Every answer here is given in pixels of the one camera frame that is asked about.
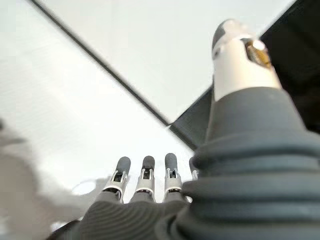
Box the white cabinet door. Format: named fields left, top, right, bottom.
left=39, top=0, right=297, bottom=125

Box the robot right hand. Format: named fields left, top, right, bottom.
left=78, top=18, right=320, bottom=240

